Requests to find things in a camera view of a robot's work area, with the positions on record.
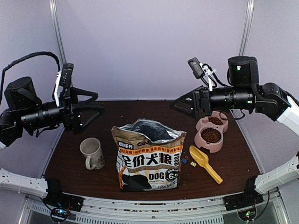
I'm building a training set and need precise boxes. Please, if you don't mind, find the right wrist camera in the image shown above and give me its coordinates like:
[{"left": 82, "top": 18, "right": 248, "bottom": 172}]
[{"left": 187, "top": 57, "right": 217, "bottom": 91}]

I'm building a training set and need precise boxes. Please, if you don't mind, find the aluminium front rail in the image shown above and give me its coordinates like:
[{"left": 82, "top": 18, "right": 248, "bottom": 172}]
[{"left": 23, "top": 182, "right": 285, "bottom": 224}]

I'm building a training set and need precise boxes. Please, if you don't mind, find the cream ceramic mug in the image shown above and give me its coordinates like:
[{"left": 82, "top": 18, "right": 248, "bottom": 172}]
[{"left": 79, "top": 138, "right": 105, "bottom": 170}]

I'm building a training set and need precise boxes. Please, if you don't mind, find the brown kibble in pink bowl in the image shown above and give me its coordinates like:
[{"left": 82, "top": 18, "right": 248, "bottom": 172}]
[{"left": 208, "top": 116, "right": 223, "bottom": 126}]

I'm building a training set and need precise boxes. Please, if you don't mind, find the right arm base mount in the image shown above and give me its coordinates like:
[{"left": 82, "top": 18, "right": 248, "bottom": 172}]
[{"left": 223, "top": 192, "right": 263, "bottom": 222}]

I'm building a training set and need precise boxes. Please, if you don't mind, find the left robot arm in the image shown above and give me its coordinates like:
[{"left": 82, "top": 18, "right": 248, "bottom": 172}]
[{"left": 0, "top": 77, "right": 105, "bottom": 207}]

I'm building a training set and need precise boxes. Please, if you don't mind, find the brown kibble in steel bowl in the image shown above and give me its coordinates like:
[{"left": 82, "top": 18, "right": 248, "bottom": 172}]
[{"left": 202, "top": 129, "right": 221, "bottom": 142}]

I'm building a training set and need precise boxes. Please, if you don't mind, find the steel bowl insert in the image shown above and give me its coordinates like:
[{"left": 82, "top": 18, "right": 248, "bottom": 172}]
[{"left": 199, "top": 127, "right": 222, "bottom": 143}]

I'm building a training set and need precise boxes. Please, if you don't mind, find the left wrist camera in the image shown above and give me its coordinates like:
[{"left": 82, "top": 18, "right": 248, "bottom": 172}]
[{"left": 53, "top": 63, "right": 74, "bottom": 107}]

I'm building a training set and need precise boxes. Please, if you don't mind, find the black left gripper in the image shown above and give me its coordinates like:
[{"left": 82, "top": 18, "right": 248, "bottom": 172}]
[{"left": 20, "top": 86, "right": 107, "bottom": 135}]

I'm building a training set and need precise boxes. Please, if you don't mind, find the pink double pet bowl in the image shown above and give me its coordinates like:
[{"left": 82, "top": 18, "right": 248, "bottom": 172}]
[{"left": 194, "top": 111, "right": 228, "bottom": 153}]

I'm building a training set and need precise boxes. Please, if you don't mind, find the yellow plastic scoop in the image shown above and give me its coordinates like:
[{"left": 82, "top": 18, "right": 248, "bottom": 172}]
[{"left": 189, "top": 146, "right": 223, "bottom": 184}]

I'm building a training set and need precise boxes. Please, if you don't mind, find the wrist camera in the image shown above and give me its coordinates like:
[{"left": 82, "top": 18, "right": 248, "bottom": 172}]
[
  {"left": 53, "top": 63, "right": 74, "bottom": 107},
  {"left": 187, "top": 57, "right": 217, "bottom": 91}
]

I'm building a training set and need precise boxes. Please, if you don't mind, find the dog food bag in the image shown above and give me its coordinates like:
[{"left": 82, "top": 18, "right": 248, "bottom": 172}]
[{"left": 111, "top": 119, "right": 186, "bottom": 192}]

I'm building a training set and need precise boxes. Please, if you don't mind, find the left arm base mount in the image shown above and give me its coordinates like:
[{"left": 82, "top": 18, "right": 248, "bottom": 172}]
[{"left": 40, "top": 193, "right": 84, "bottom": 224}]

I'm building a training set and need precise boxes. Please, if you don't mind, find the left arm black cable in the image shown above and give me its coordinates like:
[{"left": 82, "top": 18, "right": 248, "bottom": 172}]
[{"left": 0, "top": 51, "right": 62, "bottom": 103}]

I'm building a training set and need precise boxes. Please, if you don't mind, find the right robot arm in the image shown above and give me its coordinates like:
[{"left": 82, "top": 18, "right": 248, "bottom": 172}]
[{"left": 170, "top": 56, "right": 299, "bottom": 206}]

